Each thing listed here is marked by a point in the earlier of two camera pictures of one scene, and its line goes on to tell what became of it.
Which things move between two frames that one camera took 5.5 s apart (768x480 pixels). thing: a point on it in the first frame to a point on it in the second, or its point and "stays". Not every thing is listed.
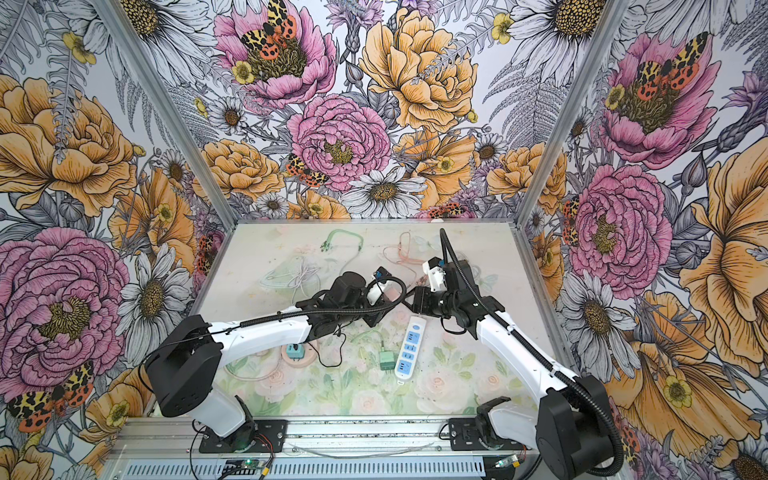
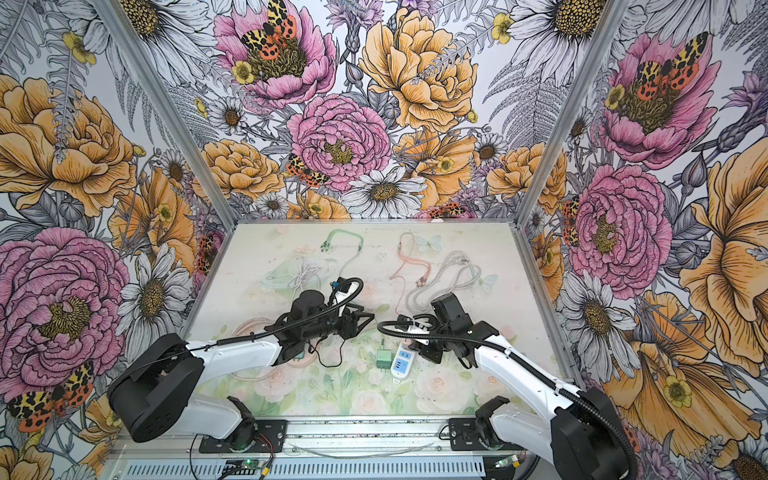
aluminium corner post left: [117, 22] stays
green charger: [387, 359] stays
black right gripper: [421, 300] to [427, 353]
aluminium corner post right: [608, 17] stays
